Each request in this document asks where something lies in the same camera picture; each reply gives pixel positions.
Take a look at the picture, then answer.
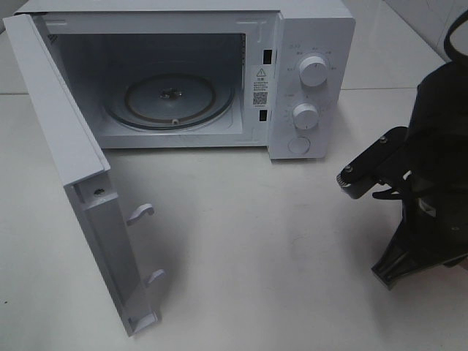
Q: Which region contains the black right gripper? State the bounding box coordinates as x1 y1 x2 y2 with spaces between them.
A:
372 162 467 290

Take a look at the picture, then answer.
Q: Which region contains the round white door button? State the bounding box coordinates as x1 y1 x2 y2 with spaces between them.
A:
288 136 311 155

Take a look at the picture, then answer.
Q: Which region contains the white microwave door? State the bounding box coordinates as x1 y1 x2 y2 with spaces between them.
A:
4 14 158 336

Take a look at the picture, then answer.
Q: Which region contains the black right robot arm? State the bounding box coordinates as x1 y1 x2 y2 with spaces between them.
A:
372 62 467 289

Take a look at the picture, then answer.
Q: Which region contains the lower white dial knob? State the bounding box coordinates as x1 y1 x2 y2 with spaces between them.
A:
292 103 320 130

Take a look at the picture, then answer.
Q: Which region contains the white dial knob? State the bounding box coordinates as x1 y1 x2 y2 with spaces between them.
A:
298 53 328 87
292 103 320 130

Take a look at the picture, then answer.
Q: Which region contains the upper white dial knob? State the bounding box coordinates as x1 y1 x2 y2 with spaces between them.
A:
298 53 328 87

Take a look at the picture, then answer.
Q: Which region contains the white microwave oven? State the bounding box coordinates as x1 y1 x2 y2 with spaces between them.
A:
10 1 355 159

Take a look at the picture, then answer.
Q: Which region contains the white warning label sticker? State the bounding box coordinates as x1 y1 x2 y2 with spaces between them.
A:
250 65 273 107

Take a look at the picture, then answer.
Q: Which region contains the glass microwave turntable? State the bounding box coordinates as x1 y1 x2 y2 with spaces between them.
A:
104 71 239 131

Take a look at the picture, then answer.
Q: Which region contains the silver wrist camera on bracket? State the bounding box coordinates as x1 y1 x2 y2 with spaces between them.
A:
336 127 410 200

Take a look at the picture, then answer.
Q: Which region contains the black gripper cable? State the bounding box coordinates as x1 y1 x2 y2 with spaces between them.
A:
442 7 468 61

